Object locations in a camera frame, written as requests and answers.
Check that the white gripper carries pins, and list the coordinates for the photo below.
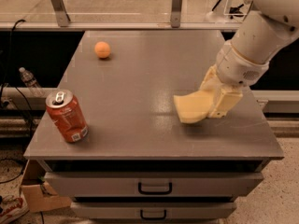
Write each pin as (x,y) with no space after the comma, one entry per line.
(239,68)

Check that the yellow sponge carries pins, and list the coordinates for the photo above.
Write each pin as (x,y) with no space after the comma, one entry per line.
(193,107)

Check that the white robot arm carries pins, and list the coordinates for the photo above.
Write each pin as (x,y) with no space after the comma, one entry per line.
(270,26)

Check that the red coke can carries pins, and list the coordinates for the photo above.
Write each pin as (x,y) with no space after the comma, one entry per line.
(65,112)

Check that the grey drawer cabinet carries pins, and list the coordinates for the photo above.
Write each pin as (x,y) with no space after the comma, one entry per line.
(133,126)

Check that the orange ball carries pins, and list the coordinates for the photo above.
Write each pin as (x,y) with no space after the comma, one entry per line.
(102,50)

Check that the upper grey drawer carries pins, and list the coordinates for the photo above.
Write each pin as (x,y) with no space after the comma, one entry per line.
(153,184)

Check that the grey drawer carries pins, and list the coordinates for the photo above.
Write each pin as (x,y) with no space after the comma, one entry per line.
(153,211)
(153,184)

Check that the lower grey drawer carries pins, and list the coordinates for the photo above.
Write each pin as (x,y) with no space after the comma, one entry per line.
(153,211)

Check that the clear plastic water bottle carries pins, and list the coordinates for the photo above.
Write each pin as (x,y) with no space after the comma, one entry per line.
(30,82)

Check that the cardboard box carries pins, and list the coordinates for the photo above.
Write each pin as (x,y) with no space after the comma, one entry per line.
(38,193)

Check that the red white sneaker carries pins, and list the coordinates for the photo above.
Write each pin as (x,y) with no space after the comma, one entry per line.
(11,208)

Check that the middle metal bracket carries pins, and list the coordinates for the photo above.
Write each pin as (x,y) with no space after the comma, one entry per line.
(175,17)

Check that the metal bracket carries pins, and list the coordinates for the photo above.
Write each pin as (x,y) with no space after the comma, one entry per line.
(60,13)
(175,17)

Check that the left metal bracket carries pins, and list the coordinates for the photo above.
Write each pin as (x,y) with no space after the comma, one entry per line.
(60,13)

